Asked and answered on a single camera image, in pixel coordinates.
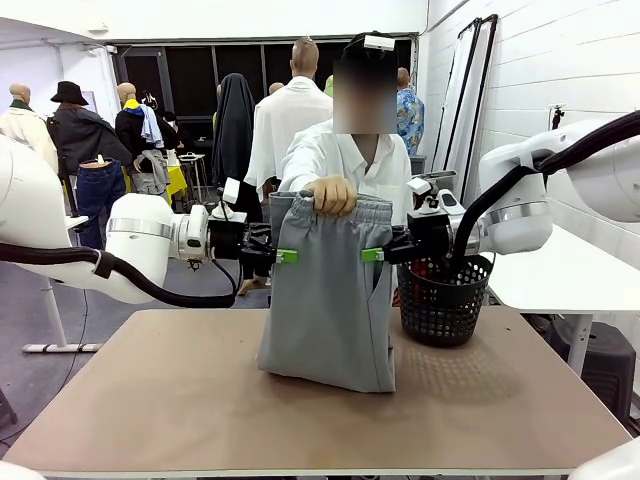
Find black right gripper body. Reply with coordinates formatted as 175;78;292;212
407;209;454;261

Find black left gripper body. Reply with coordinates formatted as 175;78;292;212
206;218;249;261

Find grey training pants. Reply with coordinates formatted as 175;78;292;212
257;190;397;394

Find black perforated plastic basket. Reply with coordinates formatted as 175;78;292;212
396;252;496;349

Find person's right forearm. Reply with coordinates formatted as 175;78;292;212
279;132;351;194

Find person's right hand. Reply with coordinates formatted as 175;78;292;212
303;175;359;218

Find grey metal tray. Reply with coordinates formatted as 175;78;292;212
410;169;458;182

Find person's white shirt torso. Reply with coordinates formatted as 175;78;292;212
279;118;416;231

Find yellow covered table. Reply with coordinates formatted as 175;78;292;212
122;164;190;204

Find white stool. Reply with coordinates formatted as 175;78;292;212
178;152;210;205

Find mannequin in light jeans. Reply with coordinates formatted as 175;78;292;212
130;148;174;197

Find mannequin in black hooded cloak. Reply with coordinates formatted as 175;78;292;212
211;73;271;297

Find person in blue floral shirt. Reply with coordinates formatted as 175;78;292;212
396;67;426;156

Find person with face mask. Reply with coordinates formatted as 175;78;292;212
162;110;185;151

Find mannequin in dark blue jeans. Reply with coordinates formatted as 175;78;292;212
74;155;127;251

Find white side table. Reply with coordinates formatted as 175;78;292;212
479;222;640;377

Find mannequin with yellow scarf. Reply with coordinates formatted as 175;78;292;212
114;82;181;166

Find mannequin with black hat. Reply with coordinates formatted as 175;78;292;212
46;80;134;176

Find black cap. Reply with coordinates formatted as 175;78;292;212
343;32;396;64

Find white table leg stand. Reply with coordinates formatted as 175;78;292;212
22;277;105;354

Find black stool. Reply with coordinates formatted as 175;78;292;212
547;319;637;426

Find mannequin in beige coat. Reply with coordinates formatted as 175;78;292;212
0;83;59;174

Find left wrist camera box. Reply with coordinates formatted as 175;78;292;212
212;177;250;225

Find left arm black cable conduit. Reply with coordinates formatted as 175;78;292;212
0;242;246;309

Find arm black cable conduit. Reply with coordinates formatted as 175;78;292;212
0;242;246;309
447;110;640;261

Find folded black frame panels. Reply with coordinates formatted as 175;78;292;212
430;13;500;187

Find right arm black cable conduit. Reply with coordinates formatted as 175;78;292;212
447;110;640;261

